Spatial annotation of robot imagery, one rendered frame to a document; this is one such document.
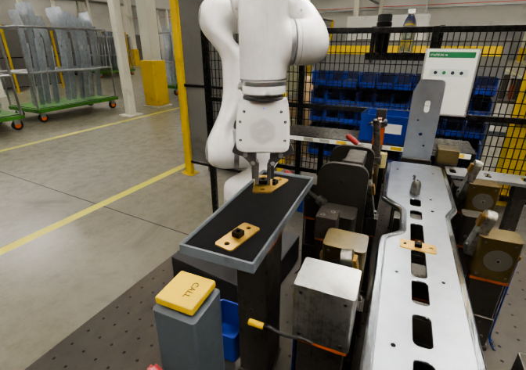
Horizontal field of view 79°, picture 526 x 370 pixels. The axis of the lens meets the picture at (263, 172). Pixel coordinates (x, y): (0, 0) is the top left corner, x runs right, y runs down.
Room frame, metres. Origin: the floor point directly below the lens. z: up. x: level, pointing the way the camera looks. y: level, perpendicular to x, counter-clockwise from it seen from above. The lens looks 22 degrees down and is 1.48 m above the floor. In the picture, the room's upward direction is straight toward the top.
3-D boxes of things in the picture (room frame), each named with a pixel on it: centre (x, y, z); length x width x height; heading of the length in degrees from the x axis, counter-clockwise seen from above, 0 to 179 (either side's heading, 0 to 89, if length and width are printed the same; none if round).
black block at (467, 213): (0.85, -0.67, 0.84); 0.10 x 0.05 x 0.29; 67
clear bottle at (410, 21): (1.74, -0.73, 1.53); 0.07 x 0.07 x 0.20
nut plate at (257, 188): (0.60, 0.00, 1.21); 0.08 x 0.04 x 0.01; 178
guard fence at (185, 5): (3.32, 0.35, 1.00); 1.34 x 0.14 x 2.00; 62
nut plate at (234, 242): (0.48, 0.04, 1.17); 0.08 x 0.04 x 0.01; 145
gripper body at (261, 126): (0.60, 0.00, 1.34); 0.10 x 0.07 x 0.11; 88
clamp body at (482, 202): (0.97, -0.75, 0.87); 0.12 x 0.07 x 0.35; 67
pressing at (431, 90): (1.34, -0.68, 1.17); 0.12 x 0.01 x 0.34; 67
